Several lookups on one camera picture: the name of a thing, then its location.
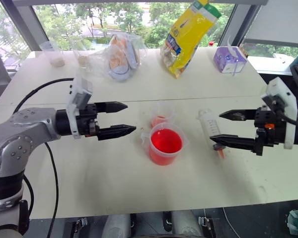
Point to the beaker with red liquid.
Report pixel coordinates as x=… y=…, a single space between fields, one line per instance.
x=165 y=144

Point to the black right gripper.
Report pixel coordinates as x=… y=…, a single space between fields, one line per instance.
x=269 y=129

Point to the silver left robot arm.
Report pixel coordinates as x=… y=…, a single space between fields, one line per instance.
x=20 y=138

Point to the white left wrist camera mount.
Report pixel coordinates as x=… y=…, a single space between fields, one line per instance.
x=77 y=97

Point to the green crumpled bag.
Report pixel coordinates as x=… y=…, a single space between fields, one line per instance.
x=297 y=222

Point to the small clear plastic cup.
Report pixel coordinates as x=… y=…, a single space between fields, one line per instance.
x=162 y=114

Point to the clear cup with beige grains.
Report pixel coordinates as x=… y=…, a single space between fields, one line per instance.
x=82 y=54

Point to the clear bag with shoes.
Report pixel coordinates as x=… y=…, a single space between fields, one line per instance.
x=123 y=58

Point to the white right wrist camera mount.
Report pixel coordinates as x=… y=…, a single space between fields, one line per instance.
x=285 y=109

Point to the yellow snack bag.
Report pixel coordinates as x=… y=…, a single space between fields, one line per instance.
x=188 y=37

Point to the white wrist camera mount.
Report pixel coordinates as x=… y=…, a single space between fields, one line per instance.
x=77 y=97
x=285 y=109

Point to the clear plastic syringe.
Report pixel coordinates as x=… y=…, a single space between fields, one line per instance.
x=211 y=126

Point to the red bottle cap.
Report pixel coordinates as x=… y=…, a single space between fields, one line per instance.
x=211 y=43

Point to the purple tissue box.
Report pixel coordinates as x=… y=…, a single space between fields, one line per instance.
x=229 y=60

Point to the silver robot right leg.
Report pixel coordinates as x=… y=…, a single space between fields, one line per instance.
x=186 y=224

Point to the clear cup with white grains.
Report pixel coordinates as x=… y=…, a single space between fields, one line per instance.
x=53 y=55

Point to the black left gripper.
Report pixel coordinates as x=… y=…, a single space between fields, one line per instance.
x=89 y=120

